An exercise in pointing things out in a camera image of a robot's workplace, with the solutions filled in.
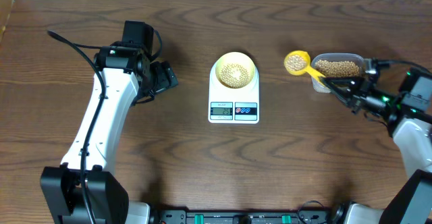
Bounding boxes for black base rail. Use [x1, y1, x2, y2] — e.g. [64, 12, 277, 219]
[148, 200, 385, 224]

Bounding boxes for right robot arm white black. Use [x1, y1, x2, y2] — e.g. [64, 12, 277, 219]
[321, 67, 431, 224]

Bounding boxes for soybeans in scoop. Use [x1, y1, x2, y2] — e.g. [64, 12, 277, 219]
[285, 55, 307, 72]

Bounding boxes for soybeans in container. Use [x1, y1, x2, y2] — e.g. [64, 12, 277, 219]
[315, 59, 360, 78]

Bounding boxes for yellow measuring scoop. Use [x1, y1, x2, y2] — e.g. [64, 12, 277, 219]
[283, 51, 325, 84]

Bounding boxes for pale yellow bowl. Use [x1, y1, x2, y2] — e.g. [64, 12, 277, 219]
[215, 52, 256, 89]

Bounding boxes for white digital kitchen scale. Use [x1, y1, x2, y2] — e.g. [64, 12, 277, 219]
[208, 59, 260, 124]

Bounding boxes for soybeans in bowl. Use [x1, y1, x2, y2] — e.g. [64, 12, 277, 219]
[219, 64, 249, 88]

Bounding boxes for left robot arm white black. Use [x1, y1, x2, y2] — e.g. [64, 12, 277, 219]
[40, 20, 178, 223]

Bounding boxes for clear plastic container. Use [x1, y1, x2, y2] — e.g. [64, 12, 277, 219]
[311, 53, 365, 78]

